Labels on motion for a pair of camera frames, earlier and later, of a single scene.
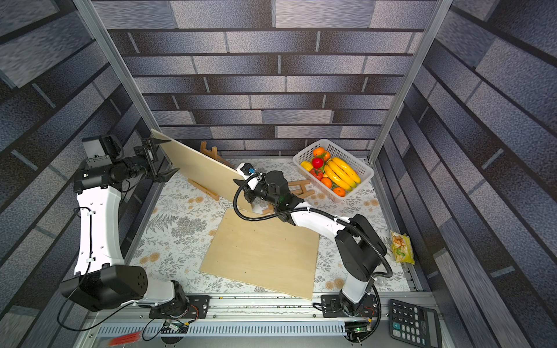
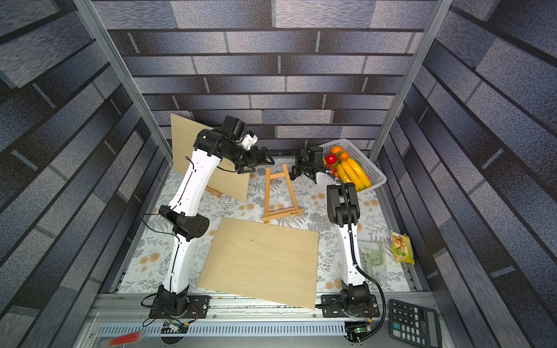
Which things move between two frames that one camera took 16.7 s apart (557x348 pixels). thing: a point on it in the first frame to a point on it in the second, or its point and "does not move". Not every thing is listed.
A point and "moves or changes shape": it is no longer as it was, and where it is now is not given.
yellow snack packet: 402,248 does not move
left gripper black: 151,155 to 255,162
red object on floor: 125,339 does not move
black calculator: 414,325 does not move
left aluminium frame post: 120,66 does not move
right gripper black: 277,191 to 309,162
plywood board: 198,167 moves or changes shape
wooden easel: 299,193 moves or changes shape
